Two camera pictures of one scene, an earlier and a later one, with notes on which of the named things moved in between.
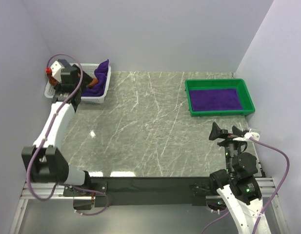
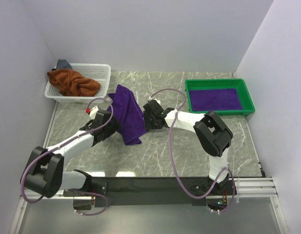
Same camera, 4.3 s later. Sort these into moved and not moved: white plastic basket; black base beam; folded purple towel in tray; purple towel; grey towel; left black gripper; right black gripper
Moved: left black gripper; purple towel; right black gripper
Not moved: white plastic basket; grey towel; black base beam; folded purple towel in tray
